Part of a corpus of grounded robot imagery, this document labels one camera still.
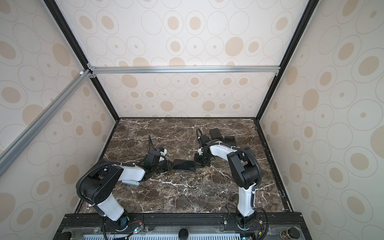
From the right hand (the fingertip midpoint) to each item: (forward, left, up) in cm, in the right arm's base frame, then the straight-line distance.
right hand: (195, 168), depth 94 cm
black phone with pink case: (+28, -16, 0) cm, 32 cm away
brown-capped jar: (-35, -41, +10) cm, 55 cm away
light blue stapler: (-10, +36, +5) cm, 38 cm away
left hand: (+1, +10, +3) cm, 10 cm away
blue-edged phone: (+1, +7, +3) cm, 8 cm away
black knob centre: (-35, +5, +11) cm, 37 cm away
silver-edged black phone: (+22, -26, 0) cm, 34 cm away
